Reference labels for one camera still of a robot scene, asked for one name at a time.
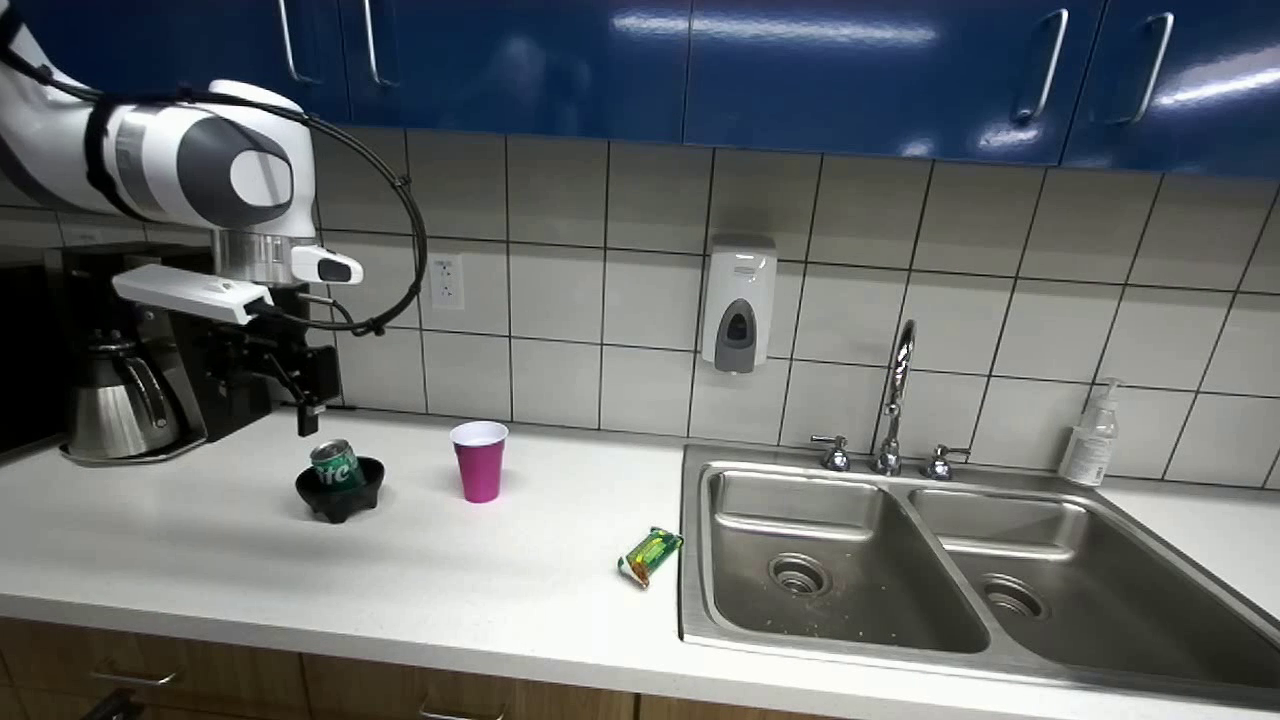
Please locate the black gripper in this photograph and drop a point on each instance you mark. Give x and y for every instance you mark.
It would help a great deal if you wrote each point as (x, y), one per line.
(281, 342)

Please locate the green soda can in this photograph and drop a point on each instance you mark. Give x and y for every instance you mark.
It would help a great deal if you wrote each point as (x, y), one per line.
(337, 464)

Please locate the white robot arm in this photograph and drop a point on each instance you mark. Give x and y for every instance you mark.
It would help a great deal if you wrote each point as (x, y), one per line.
(146, 147)

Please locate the black bowl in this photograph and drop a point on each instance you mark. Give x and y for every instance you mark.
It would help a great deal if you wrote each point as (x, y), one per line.
(343, 507)

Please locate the black coffee maker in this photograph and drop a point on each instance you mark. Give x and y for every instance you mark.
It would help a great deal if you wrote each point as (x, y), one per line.
(202, 387)

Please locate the magenta plastic cup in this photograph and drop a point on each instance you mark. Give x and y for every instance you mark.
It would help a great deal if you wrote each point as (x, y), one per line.
(482, 464)

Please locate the steel coffee carafe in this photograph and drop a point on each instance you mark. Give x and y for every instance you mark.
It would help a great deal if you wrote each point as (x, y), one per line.
(113, 401)

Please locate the wooden base cabinet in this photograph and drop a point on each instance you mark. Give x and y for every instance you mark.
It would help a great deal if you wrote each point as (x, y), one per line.
(266, 682)

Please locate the black countertop appliance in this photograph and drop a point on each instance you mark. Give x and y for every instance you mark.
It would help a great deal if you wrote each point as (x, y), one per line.
(27, 360)

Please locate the green sponge packet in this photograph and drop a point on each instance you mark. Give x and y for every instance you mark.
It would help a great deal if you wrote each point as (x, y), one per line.
(649, 556)

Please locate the chrome faucet knob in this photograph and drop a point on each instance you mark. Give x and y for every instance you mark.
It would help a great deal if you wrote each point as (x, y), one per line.
(947, 463)
(834, 453)

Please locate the chrome sink faucet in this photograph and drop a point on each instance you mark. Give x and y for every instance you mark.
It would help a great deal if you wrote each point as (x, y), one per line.
(892, 401)

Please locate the stainless double sink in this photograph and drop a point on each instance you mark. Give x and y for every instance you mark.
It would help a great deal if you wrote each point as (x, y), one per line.
(963, 586)

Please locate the clear soap bottle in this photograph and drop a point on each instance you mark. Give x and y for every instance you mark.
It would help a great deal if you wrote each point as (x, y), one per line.
(1089, 443)

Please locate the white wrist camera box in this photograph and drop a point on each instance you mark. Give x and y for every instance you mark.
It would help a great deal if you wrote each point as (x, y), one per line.
(184, 291)

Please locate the white wall soap dispenser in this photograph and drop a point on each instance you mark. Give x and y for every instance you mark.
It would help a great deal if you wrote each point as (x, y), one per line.
(736, 305)

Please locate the blue wall cabinet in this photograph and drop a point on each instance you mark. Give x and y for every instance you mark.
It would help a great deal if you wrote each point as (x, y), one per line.
(803, 65)

